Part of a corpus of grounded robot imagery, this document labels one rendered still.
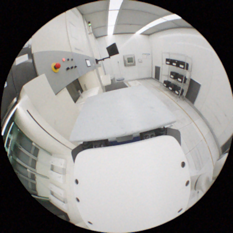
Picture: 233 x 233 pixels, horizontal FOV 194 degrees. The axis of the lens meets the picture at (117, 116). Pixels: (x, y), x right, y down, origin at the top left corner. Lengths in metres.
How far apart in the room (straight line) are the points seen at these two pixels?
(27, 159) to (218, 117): 3.93
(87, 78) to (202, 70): 3.28
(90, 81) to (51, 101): 1.41
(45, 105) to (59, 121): 0.09
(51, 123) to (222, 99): 2.96
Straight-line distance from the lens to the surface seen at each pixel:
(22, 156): 1.23
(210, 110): 2.84
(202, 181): 0.54
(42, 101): 0.31
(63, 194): 0.69
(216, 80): 2.73
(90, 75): 1.64
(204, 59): 2.91
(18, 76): 0.37
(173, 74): 3.02
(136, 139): 0.20
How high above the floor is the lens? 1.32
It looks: 44 degrees down
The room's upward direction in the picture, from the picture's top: 14 degrees counter-clockwise
